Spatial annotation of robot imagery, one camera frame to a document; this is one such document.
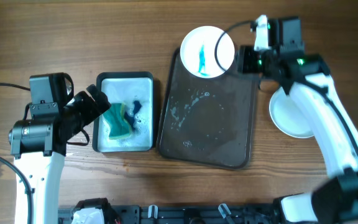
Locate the green yellow sponge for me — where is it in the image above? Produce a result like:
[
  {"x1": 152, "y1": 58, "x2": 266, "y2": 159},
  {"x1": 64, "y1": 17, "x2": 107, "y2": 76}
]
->
[{"x1": 103, "y1": 103, "x2": 132, "y2": 139}]

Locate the white plate blue stain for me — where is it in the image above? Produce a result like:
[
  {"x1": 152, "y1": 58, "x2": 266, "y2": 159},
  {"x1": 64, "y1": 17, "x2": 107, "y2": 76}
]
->
[{"x1": 180, "y1": 26, "x2": 235, "y2": 78}]

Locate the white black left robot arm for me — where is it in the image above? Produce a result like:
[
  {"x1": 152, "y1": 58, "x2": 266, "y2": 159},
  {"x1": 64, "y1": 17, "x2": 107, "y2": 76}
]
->
[{"x1": 9, "y1": 73, "x2": 111, "y2": 223}]

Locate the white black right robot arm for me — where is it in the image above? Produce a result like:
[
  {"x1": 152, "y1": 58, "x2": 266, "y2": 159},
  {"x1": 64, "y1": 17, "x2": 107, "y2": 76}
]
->
[{"x1": 237, "y1": 45, "x2": 358, "y2": 223}]

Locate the black tray with soapy water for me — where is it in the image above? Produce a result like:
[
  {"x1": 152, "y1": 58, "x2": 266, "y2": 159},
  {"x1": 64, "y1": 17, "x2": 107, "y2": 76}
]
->
[{"x1": 92, "y1": 72, "x2": 155, "y2": 153}]

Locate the brown plastic serving tray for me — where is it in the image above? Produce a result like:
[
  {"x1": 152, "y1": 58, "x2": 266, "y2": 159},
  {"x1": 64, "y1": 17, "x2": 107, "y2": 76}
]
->
[{"x1": 156, "y1": 49, "x2": 257, "y2": 170}]

